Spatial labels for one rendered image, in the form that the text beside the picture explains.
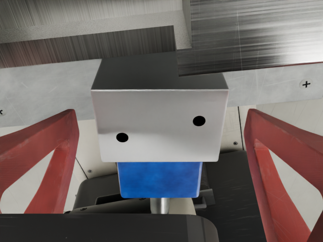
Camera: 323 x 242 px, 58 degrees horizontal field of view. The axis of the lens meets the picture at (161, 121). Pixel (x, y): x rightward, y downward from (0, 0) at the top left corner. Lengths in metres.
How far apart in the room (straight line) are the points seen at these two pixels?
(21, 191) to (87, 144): 0.75
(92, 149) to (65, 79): 0.74
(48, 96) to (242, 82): 0.11
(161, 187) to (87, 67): 0.08
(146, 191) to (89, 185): 0.77
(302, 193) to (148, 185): 1.49
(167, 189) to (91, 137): 0.73
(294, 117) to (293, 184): 0.40
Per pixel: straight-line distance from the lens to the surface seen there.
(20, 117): 0.20
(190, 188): 0.16
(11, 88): 0.19
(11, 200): 1.67
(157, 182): 0.15
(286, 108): 1.23
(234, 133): 0.87
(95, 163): 0.95
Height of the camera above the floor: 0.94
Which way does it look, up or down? 54 degrees down
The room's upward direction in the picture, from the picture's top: 179 degrees clockwise
